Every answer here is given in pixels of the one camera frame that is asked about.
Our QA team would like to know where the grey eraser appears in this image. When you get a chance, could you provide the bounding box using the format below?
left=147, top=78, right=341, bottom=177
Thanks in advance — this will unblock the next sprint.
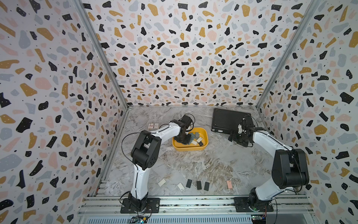
left=193, top=133, right=200, bottom=139

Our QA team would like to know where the small card box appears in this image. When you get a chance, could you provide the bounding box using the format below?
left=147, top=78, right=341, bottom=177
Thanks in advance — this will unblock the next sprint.
left=147, top=123, right=160, bottom=130

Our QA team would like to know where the black hard case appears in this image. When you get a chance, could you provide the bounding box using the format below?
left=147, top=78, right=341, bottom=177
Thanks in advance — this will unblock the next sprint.
left=211, top=108, right=254, bottom=134

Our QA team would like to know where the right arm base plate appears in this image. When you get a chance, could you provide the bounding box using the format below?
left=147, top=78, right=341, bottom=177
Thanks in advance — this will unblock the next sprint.
left=234, top=197, right=274, bottom=212

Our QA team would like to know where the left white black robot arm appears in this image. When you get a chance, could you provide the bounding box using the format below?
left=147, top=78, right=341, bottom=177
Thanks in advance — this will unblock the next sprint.
left=129, top=114, right=195, bottom=211

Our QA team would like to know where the yellow plastic storage box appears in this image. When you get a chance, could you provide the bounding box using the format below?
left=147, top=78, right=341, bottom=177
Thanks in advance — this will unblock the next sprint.
left=172, top=127, right=209, bottom=152

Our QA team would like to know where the white eraser bottom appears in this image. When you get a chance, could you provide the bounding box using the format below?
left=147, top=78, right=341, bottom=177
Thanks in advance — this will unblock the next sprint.
left=177, top=183, right=185, bottom=191

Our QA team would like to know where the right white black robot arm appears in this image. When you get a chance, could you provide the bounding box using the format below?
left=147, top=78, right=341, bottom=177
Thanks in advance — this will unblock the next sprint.
left=231, top=115, right=310, bottom=211

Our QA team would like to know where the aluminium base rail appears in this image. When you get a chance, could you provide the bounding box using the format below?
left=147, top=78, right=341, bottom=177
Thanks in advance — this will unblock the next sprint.
left=78, top=195, right=319, bottom=224

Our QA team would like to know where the pink eraser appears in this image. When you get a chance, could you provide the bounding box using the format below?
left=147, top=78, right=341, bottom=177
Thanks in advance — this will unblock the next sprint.
left=227, top=180, right=233, bottom=189

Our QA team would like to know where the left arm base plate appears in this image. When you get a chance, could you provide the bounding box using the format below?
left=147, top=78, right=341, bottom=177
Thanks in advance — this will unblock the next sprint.
left=120, top=197, right=160, bottom=214

